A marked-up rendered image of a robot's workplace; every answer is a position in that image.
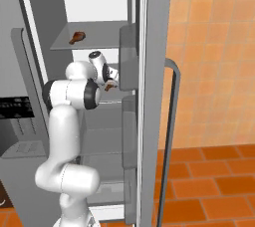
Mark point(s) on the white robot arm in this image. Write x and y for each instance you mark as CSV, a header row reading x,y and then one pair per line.
x,y
61,128

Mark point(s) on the grey glass fridge shelf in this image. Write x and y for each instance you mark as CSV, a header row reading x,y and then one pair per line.
x,y
114,96
99,35

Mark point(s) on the black water dispenser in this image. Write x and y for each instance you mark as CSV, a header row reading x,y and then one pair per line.
x,y
16,118

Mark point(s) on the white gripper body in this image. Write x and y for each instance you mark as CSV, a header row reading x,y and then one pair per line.
x,y
113,73

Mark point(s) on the translucent grey door bin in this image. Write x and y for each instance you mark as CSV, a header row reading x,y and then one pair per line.
x,y
128,58
130,197
129,131

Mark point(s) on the grey fridge door with dispenser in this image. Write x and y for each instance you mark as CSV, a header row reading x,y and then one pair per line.
x,y
13,12

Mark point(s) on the grey open fridge door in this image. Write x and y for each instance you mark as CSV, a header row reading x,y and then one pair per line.
x,y
156,22

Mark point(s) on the brown chicken drumstick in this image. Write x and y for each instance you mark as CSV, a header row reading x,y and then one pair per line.
x,y
77,37
110,86

